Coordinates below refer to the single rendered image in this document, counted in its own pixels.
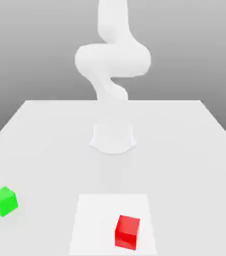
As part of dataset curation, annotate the small green cube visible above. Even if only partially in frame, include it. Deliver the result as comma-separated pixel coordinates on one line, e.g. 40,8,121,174
0,186,19,218

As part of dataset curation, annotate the small red cube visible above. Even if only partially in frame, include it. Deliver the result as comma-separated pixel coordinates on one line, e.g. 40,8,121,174
114,214,141,251

